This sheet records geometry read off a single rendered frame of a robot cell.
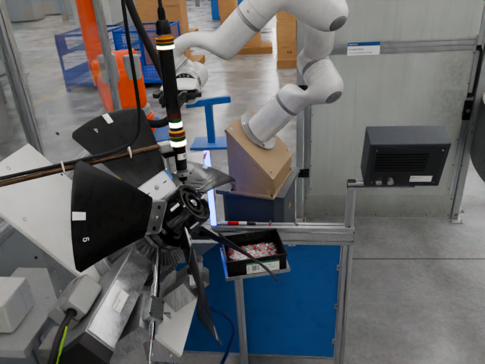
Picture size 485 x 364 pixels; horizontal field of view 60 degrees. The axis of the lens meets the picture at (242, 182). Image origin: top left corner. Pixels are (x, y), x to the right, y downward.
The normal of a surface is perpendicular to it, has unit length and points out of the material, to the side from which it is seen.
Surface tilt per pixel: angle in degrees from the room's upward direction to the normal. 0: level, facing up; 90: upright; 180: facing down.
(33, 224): 50
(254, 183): 90
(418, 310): 0
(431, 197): 90
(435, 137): 15
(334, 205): 90
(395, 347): 0
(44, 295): 0
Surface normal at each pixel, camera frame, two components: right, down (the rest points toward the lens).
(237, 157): -0.38, 0.43
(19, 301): 0.99, 0.00
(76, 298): 0.72, -0.58
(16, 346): -0.05, -0.89
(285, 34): -0.10, 0.45
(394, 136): -0.08, -0.74
